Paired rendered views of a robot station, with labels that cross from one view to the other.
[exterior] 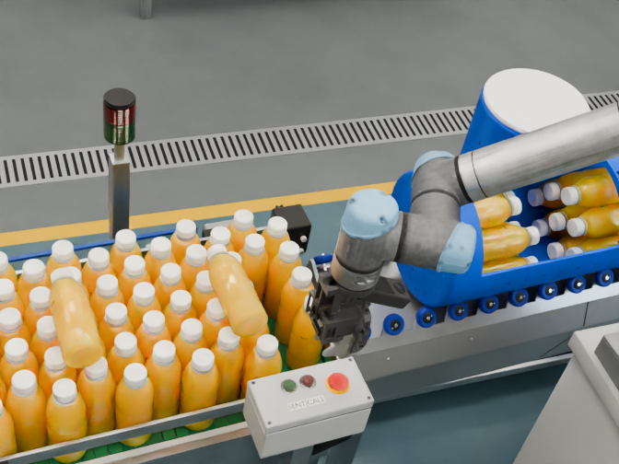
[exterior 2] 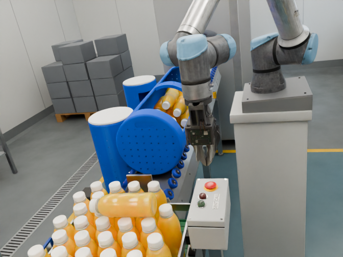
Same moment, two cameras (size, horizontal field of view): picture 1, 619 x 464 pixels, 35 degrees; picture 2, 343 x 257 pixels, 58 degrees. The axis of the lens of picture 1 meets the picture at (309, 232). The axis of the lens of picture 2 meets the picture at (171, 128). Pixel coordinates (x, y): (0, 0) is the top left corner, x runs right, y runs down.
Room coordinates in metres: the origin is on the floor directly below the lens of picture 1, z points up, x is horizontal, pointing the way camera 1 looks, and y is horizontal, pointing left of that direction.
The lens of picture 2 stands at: (0.52, 0.52, 1.65)
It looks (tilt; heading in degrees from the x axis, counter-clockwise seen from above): 23 degrees down; 316
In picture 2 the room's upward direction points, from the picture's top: 9 degrees counter-clockwise
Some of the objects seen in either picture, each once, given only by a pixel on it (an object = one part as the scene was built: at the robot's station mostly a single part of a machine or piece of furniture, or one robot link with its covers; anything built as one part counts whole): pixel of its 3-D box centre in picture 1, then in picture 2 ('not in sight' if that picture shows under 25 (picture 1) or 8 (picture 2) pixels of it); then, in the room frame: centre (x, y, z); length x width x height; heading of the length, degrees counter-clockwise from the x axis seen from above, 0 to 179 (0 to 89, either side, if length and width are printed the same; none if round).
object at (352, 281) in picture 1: (357, 267); (198, 90); (1.01, -0.08, 1.42); 0.08 x 0.08 x 0.05
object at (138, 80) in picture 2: not in sight; (139, 80); (2.51, -1.16, 1.03); 0.28 x 0.28 x 0.01
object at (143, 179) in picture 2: not in sight; (142, 187); (1.35, -0.09, 0.99); 0.10 x 0.02 x 0.12; 30
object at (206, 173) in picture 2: not in sight; (207, 181); (1.81, -1.04, 0.31); 0.06 x 0.06 x 0.63; 30
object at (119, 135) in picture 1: (119, 126); not in sight; (1.47, 0.42, 1.18); 0.06 x 0.06 x 0.05
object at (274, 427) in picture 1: (307, 406); (210, 210); (0.99, -0.06, 1.05); 0.20 x 0.10 x 0.10; 120
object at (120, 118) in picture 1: (119, 109); not in sight; (1.47, 0.42, 1.23); 0.06 x 0.06 x 0.04
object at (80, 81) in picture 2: not in sight; (91, 78); (4.99, -2.25, 0.59); 1.20 x 0.80 x 1.19; 27
